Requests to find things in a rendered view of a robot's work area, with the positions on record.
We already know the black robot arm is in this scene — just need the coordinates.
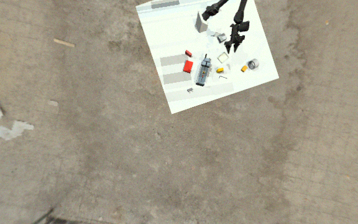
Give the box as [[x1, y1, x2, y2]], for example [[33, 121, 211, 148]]
[[201, 0, 250, 42]]

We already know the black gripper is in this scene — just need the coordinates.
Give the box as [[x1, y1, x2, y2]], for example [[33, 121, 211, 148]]
[[224, 33, 242, 54]]

